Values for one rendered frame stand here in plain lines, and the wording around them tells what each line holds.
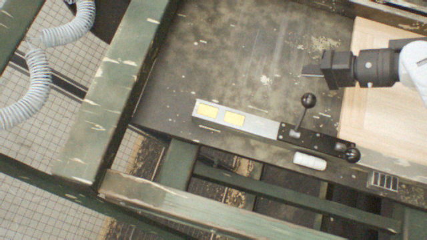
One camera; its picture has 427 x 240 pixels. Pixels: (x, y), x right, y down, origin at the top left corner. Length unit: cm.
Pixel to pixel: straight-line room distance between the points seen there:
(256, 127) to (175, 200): 27
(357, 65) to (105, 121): 58
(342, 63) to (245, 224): 42
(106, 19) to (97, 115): 71
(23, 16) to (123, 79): 55
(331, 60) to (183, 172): 46
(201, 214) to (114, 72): 40
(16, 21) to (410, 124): 123
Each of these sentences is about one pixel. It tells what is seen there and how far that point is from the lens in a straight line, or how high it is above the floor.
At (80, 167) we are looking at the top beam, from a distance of 88.
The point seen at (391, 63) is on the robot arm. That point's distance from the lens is 88.
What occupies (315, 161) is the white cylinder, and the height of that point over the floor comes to 141.
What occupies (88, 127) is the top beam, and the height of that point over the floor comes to 189.
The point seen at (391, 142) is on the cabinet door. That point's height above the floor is 124.
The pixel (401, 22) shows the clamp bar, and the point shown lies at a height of 127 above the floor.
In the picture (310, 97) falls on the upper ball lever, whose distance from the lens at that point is 90.
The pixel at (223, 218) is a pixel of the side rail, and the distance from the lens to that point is 88.
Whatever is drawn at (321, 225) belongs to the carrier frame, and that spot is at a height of 11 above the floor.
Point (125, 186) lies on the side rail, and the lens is 90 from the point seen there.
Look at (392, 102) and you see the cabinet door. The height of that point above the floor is 124.
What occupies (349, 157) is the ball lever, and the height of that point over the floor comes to 144.
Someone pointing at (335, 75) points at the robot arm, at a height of 152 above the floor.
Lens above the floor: 211
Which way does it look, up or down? 29 degrees down
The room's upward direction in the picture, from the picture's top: 59 degrees counter-clockwise
